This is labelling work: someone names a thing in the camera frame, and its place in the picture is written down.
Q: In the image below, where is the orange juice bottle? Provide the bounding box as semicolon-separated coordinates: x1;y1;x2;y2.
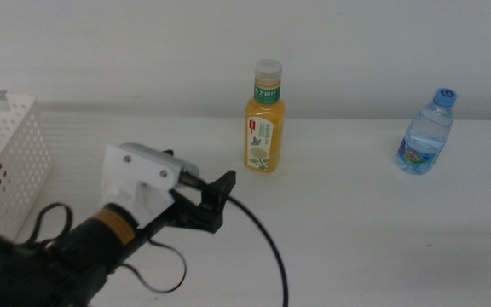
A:
244;58;286;174

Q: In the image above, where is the white perforated plastic basket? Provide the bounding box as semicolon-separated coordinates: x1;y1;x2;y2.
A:
0;92;55;242

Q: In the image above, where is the thin black cable loop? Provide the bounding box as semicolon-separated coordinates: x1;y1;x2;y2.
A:
27;202;188;295

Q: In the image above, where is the clear water bottle blue cap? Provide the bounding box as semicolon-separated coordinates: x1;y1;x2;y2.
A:
395;87;458;176

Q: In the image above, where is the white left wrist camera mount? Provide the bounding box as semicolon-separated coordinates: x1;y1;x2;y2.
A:
98;142;200;229

